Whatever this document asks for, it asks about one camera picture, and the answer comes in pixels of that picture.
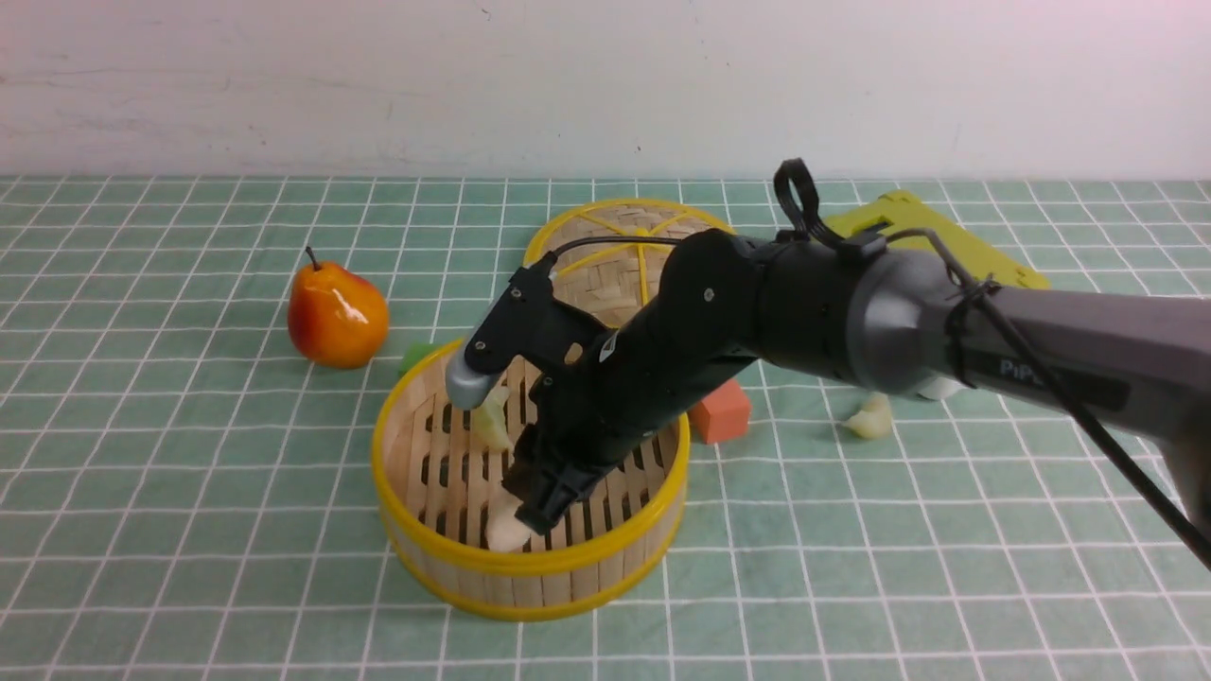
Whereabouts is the green checkered tablecloth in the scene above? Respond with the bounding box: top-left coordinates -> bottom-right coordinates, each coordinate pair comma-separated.
1,174 -> 1209,680

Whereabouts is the green lid white storage box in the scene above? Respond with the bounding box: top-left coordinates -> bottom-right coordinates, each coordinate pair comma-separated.
807,194 -> 1055,404

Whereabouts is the small green block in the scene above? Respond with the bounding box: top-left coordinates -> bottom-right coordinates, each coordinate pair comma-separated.
398,341 -> 442,376

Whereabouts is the orange red toy pear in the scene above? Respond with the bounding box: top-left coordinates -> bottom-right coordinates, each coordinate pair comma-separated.
287,246 -> 389,370

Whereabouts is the pale green dumpling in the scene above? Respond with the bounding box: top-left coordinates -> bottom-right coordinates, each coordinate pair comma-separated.
467,385 -> 513,451

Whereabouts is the white dumpling front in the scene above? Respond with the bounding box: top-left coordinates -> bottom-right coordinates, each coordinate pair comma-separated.
484,491 -> 533,553

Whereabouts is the orange foam cube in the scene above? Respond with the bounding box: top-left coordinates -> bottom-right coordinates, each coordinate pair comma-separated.
688,378 -> 752,445

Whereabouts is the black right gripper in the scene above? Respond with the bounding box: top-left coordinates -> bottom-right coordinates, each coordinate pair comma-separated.
501,303 -> 756,536

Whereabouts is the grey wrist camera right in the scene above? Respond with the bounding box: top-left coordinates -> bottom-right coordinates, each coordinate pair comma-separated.
444,270 -> 612,411

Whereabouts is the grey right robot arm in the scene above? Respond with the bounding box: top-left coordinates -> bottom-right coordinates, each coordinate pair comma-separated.
494,230 -> 1209,553

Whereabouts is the woven bamboo steamer lid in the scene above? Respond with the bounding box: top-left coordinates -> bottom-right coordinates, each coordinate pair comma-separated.
523,198 -> 736,327

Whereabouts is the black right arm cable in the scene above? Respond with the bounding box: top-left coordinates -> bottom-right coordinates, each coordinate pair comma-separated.
530,158 -> 1211,568

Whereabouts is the bamboo steamer tray yellow rim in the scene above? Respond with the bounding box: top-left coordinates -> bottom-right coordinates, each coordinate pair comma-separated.
371,341 -> 691,620

